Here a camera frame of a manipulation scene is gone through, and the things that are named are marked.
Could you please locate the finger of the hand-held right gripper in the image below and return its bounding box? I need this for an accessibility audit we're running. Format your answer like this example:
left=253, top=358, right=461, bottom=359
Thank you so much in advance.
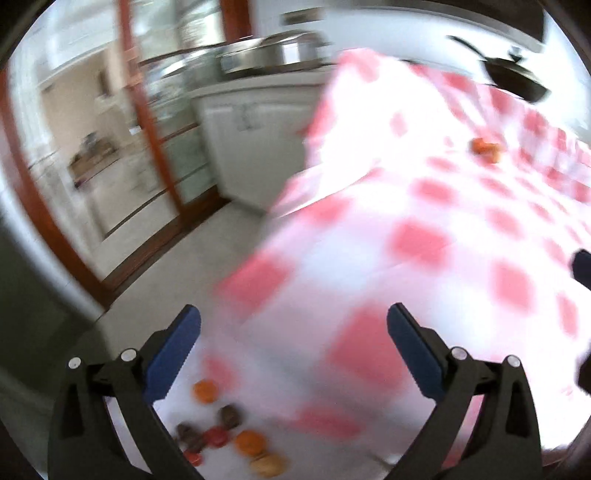
left=573, top=249, right=591, bottom=291
left=577, top=342, right=591, bottom=398

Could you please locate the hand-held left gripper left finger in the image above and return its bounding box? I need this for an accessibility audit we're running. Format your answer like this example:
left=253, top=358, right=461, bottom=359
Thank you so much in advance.
left=48, top=304, right=204, bottom=480

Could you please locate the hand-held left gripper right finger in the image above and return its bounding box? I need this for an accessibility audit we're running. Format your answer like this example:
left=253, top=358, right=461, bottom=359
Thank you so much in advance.
left=387, top=302, right=542, bottom=480

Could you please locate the small orange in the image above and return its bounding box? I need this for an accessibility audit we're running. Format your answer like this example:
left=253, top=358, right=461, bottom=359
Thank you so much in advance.
left=193, top=379, right=218, bottom=403

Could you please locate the dark mottled passion fruit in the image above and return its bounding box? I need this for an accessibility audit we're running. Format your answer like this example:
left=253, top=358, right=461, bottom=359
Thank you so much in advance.
left=175, top=422, right=206, bottom=453
left=219, top=404, right=245, bottom=428

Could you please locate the large orange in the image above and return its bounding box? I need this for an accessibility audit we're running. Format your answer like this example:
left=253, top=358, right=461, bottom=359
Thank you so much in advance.
left=235, top=430, right=267, bottom=457

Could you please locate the white box purple rim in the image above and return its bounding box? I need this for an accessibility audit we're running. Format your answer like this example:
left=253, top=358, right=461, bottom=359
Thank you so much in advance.
left=106, top=369, right=301, bottom=480

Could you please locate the yellow striped melon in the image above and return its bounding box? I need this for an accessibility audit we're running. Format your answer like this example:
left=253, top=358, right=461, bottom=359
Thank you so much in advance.
left=252, top=452, right=289, bottom=478

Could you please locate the red white checkered tablecloth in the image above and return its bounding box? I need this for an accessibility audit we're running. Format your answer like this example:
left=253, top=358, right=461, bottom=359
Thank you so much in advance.
left=203, top=48, right=591, bottom=467

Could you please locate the black frying pan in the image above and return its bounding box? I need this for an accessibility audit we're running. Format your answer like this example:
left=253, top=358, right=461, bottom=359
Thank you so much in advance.
left=448, top=34, right=550, bottom=104

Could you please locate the glass sliding door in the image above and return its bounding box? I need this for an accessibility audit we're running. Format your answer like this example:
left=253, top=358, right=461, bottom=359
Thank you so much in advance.
left=134, top=41, right=222, bottom=208

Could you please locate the white kitchen cabinet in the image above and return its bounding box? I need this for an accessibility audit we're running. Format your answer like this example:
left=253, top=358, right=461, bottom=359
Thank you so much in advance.
left=191, top=76, right=338, bottom=213

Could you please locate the steel pot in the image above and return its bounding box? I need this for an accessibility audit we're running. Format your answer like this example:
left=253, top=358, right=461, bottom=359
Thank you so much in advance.
left=217, top=32, right=333, bottom=77

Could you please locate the brown wooden door frame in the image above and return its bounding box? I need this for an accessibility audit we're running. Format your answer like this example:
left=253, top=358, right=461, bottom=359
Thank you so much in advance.
left=0, top=0, right=232, bottom=310

